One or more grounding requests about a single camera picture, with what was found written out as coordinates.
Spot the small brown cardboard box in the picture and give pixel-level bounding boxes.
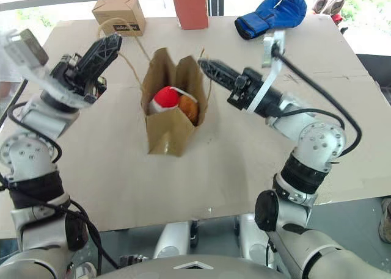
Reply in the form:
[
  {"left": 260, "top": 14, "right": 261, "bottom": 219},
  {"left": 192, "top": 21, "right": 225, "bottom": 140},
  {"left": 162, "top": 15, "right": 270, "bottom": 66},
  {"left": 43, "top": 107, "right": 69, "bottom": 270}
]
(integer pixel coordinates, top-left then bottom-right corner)
[{"left": 92, "top": 0, "right": 147, "bottom": 37}]

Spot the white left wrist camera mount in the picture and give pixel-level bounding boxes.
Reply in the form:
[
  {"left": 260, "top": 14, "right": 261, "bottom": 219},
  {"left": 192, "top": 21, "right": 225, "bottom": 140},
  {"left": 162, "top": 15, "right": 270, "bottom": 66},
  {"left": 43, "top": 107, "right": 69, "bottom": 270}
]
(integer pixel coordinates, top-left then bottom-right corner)
[{"left": 0, "top": 28, "right": 89, "bottom": 109}]

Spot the red and white ball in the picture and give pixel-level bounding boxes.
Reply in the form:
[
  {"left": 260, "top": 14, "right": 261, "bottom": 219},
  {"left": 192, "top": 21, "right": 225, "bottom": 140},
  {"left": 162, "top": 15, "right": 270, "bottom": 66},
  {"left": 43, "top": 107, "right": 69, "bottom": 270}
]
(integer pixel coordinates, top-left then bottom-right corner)
[{"left": 148, "top": 85, "right": 180, "bottom": 114}]

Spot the tall red-brown box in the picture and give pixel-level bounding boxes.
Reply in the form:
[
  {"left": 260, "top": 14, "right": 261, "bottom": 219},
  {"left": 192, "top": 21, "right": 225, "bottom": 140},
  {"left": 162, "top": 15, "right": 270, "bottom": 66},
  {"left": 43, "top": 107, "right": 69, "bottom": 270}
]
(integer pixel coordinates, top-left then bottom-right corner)
[{"left": 170, "top": 0, "right": 210, "bottom": 31}]

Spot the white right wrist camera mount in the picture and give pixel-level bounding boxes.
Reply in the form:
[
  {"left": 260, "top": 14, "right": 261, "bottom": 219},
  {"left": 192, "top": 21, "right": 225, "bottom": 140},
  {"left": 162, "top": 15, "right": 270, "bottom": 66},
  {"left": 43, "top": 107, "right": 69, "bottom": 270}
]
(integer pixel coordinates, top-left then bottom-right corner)
[{"left": 246, "top": 29, "right": 287, "bottom": 114}]

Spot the bystander's brown shoe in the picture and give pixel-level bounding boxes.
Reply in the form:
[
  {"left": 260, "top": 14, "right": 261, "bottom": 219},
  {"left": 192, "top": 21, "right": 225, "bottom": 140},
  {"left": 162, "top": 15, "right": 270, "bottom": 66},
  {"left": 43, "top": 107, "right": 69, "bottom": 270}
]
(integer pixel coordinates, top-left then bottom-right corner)
[{"left": 378, "top": 198, "right": 391, "bottom": 244}]

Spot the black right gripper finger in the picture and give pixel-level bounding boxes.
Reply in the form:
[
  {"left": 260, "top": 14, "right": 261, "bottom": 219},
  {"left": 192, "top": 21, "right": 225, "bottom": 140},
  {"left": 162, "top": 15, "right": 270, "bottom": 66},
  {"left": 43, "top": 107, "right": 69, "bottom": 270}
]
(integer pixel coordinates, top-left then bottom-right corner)
[
  {"left": 203, "top": 67, "right": 238, "bottom": 92},
  {"left": 197, "top": 58, "right": 245, "bottom": 81}
]

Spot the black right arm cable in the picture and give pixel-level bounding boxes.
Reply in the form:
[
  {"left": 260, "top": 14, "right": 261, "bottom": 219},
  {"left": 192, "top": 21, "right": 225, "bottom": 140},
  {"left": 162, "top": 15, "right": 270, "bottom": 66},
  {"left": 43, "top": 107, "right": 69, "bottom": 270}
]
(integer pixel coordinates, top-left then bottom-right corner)
[{"left": 268, "top": 46, "right": 363, "bottom": 165}]

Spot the blue boxing glove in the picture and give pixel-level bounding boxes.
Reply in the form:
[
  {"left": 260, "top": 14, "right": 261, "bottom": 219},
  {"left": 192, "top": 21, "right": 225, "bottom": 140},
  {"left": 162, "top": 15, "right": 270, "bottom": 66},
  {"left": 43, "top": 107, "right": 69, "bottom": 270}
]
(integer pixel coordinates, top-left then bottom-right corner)
[{"left": 234, "top": 0, "right": 307, "bottom": 41}]

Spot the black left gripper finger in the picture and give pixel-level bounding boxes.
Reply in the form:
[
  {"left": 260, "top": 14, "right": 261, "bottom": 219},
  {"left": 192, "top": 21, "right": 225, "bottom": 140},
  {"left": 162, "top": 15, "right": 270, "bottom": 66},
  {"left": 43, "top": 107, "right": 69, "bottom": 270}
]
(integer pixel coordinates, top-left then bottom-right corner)
[
  {"left": 75, "top": 33, "right": 119, "bottom": 78},
  {"left": 85, "top": 34, "right": 123, "bottom": 80}
]

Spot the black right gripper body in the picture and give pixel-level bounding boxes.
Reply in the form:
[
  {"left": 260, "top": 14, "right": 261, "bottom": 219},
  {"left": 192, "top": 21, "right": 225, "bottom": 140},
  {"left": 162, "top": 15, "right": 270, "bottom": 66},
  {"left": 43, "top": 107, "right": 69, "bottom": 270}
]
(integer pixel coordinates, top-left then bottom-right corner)
[{"left": 227, "top": 67, "right": 269, "bottom": 111}]

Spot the black furniture piece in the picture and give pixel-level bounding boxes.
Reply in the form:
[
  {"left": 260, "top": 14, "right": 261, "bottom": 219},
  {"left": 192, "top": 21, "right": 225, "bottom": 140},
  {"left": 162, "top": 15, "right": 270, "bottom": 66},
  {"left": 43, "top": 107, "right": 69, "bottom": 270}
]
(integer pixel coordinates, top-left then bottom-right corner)
[{"left": 355, "top": 53, "right": 391, "bottom": 106}]

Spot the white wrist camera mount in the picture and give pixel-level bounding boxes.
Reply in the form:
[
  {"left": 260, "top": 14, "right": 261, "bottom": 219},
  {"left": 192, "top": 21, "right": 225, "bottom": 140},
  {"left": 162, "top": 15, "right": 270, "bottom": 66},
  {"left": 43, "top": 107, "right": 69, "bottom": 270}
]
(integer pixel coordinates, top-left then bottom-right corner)
[
  {"left": 0, "top": 28, "right": 89, "bottom": 109},
  {"left": 246, "top": 29, "right": 287, "bottom": 114}
]

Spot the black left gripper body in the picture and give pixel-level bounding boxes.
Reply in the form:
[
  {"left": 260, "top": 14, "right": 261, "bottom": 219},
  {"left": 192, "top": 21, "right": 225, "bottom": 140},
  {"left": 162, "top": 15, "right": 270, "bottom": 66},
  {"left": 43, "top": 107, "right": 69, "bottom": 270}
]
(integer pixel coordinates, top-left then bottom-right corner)
[{"left": 50, "top": 53, "right": 108, "bottom": 104}]

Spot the black ribbed robot part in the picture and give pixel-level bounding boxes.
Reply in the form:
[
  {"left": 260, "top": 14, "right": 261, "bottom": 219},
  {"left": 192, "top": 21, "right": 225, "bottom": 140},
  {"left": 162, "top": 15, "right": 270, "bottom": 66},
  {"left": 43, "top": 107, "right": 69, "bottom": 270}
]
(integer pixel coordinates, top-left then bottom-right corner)
[{"left": 119, "top": 253, "right": 151, "bottom": 263}]

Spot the brown paper bag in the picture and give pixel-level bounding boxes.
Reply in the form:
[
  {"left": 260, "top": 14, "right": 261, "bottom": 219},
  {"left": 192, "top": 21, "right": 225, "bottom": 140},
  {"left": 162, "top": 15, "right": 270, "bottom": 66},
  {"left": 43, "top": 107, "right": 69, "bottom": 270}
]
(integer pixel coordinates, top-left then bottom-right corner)
[{"left": 97, "top": 16, "right": 214, "bottom": 157}]

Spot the silver robot torso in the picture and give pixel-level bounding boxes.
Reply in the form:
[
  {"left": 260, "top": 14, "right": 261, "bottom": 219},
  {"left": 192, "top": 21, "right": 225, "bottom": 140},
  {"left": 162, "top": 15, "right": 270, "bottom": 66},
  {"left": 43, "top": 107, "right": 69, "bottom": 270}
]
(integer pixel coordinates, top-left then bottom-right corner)
[{"left": 97, "top": 253, "right": 288, "bottom": 279}]

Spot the beige shoe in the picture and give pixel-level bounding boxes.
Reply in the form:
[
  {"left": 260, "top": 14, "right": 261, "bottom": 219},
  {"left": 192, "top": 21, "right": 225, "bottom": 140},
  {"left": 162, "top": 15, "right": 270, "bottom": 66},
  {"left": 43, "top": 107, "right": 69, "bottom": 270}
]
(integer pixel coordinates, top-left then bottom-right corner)
[
  {"left": 325, "top": 0, "right": 346, "bottom": 17},
  {"left": 312, "top": 0, "right": 329, "bottom": 15}
]

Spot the orange brown plush toy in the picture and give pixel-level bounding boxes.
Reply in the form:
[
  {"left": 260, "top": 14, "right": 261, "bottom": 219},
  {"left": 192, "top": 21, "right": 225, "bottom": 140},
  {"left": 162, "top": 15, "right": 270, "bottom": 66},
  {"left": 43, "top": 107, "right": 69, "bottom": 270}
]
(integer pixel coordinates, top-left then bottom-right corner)
[{"left": 178, "top": 95, "right": 200, "bottom": 124}]

